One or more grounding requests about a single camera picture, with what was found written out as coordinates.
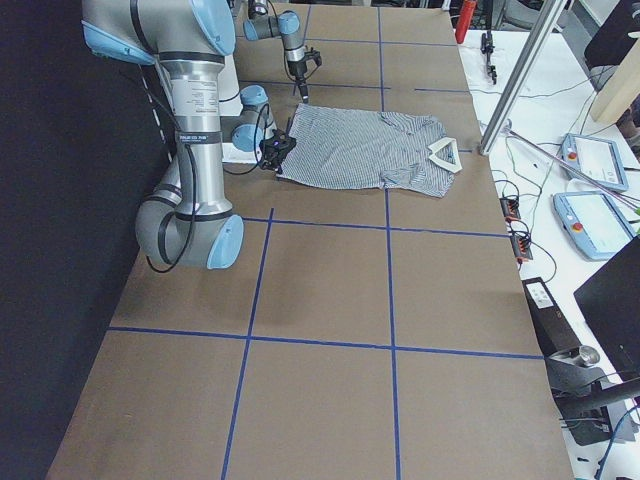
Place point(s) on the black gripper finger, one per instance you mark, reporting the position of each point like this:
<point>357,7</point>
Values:
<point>303,90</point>

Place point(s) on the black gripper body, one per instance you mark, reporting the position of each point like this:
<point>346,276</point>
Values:
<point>298,69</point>
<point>276,153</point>

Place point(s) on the striped polo shirt cream collar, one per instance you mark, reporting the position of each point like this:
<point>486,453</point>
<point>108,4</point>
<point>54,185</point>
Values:
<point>350,149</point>

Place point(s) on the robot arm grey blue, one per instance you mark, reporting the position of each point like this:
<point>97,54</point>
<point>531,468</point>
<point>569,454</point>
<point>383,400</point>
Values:
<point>187,219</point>
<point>264,22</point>

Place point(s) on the red cylinder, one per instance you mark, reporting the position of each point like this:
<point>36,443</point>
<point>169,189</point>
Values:
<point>465,17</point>

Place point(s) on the black tripod stick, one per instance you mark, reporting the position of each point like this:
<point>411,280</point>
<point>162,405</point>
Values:
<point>487,49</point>

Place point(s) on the orange black power strip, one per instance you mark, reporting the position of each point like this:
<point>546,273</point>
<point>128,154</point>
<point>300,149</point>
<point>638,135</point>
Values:
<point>518,230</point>

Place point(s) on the far blue teach pendant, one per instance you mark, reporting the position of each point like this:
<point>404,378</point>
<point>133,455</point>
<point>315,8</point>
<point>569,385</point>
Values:
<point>597,158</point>

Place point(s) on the blue teach pendant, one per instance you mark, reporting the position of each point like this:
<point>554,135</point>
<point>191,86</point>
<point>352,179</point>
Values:
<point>597,158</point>
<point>593,222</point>

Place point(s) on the near blue teach pendant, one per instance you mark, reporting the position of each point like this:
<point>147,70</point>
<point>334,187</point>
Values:
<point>593,222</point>

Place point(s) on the black box with label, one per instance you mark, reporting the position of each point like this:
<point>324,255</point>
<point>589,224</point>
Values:
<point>553,332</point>

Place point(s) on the black monitor corner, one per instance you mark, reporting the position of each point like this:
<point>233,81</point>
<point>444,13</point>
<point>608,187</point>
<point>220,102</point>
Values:
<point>609,302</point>

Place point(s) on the black clamp stand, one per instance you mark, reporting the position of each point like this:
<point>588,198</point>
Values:
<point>590,402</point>

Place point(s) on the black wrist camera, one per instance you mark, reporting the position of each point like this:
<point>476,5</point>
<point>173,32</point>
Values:
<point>314,56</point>
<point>278,146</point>

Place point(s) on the white column pedestal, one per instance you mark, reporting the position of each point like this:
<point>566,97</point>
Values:
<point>230,100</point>

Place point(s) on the aluminium frame post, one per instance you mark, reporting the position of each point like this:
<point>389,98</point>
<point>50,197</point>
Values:
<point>542,28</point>

